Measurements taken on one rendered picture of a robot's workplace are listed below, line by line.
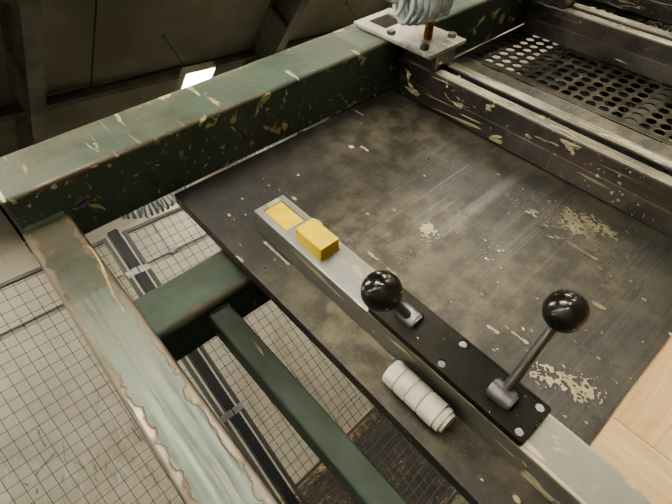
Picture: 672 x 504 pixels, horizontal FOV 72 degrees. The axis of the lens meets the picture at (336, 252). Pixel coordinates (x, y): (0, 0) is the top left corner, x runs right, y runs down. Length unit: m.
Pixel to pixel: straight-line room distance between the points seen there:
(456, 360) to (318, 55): 0.58
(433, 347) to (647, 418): 0.22
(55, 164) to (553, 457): 0.66
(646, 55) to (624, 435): 0.82
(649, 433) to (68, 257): 0.66
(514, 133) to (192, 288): 0.56
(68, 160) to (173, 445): 0.40
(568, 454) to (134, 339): 0.43
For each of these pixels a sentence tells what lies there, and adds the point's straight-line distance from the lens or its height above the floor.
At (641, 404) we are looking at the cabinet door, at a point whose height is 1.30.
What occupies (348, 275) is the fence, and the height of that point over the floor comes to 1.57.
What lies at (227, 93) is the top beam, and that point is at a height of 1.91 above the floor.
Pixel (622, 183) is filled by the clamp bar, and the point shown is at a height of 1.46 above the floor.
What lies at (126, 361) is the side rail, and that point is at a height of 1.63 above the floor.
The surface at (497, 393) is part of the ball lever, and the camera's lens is 0.48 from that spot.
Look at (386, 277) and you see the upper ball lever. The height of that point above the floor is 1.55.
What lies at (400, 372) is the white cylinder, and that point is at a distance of 0.50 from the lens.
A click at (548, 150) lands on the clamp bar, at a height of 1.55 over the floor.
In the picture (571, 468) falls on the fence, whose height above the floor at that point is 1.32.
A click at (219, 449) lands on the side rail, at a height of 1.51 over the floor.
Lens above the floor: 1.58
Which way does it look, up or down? 3 degrees up
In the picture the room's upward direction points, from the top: 35 degrees counter-clockwise
